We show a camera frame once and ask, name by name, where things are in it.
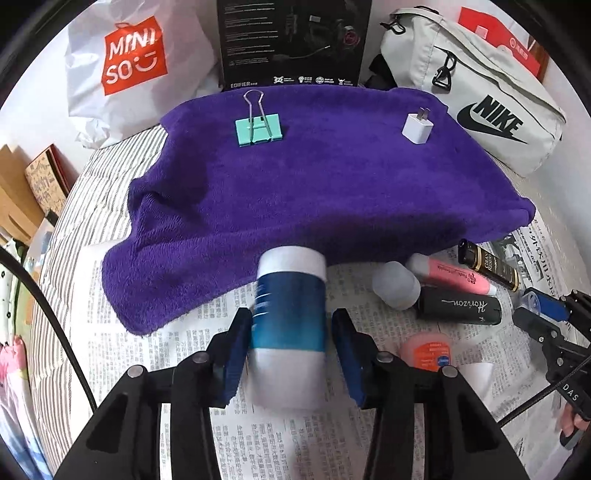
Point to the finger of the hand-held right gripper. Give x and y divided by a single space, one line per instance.
535 325
551 308

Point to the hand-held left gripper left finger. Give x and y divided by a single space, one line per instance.
235 355

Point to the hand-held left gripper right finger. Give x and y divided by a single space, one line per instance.
346 360

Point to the clear plastic cap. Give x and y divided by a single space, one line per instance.
530 302

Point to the white and blue bottle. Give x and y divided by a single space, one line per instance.
288 314

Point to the black and gold tube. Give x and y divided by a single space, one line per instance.
489 265

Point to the small orange jar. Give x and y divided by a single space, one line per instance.
425 350

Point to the black tube with script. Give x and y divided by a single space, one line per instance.
457 307

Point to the pink tube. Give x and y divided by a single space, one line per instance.
443 272

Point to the person's right hand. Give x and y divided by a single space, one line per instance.
570 422

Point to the newspaper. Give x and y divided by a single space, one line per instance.
152 350

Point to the purple towel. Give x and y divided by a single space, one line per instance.
323 184

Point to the striped bedsheet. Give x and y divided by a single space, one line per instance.
83 207

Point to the floral cloth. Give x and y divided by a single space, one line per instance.
18 369

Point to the white charger plug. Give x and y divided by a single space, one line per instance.
415 129

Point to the teal binder clip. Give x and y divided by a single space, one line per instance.
258 131

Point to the grey waist bag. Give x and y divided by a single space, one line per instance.
485 83

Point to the wooden headboard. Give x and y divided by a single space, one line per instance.
542 62

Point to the printed kraft box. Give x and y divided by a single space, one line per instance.
48 180

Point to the red paper bag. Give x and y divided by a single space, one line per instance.
517 50

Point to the brown paper bags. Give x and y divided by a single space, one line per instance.
16 198

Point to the white shopping bag red logo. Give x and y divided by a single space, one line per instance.
92 110

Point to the black product box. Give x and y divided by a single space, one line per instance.
277 46

